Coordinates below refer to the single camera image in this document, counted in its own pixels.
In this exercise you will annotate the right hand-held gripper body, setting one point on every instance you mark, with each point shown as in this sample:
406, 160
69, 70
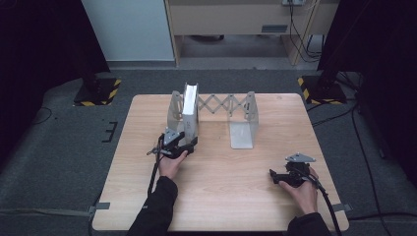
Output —
296, 172

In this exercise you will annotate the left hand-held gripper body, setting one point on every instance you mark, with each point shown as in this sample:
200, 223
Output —
172, 146

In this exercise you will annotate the white book with grey figures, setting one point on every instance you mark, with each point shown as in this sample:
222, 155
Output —
190, 111

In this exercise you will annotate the expandable metal book rack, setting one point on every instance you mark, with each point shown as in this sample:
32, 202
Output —
244, 114

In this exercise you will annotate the person's left hand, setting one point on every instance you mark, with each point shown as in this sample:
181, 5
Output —
170, 167

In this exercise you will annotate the person's right hand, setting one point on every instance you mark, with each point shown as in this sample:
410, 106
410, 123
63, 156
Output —
305, 196

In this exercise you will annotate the grey tape strip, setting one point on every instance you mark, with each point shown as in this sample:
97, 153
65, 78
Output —
98, 208
342, 207

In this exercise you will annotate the black stand base striped edge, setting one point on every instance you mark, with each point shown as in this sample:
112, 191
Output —
323, 91
96, 93

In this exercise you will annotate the white panel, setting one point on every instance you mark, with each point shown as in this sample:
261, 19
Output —
128, 29

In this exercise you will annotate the black curtain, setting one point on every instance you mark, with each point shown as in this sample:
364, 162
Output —
36, 49
383, 49

